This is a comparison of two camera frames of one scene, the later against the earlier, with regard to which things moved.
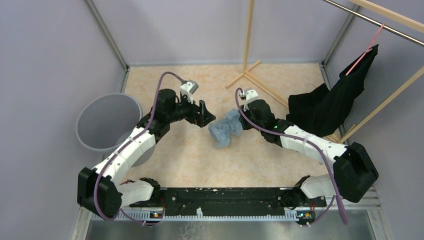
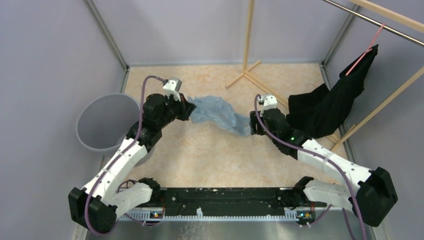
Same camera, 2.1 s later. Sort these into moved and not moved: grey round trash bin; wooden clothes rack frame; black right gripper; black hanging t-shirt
Moved: black right gripper
Not moved: grey round trash bin; wooden clothes rack frame; black hanging t-shirt
